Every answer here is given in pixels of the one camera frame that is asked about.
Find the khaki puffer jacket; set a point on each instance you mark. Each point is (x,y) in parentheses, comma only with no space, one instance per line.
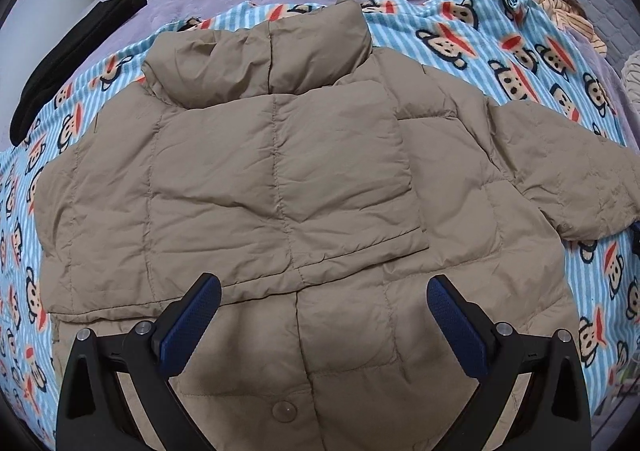
(280,156)

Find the round cream cushion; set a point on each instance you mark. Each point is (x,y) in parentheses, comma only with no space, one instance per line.
(632,78)

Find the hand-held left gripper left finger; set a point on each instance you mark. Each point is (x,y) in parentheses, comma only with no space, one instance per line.
(192,318)

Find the blue striped monkey-print blanket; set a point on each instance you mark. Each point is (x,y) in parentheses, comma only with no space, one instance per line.
(525,56)

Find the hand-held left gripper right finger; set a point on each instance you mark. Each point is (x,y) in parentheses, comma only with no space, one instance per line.
(452,318)

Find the black garment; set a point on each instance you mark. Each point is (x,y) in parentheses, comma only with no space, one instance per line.
(40,76)

